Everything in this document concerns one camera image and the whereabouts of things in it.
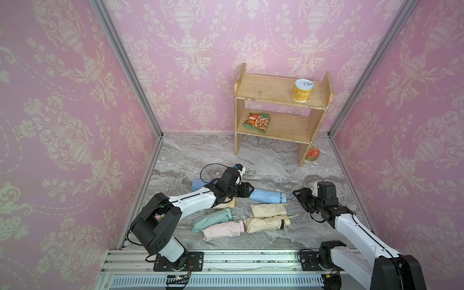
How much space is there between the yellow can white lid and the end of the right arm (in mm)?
352

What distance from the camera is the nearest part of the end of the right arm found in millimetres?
621

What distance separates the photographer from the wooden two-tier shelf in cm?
76
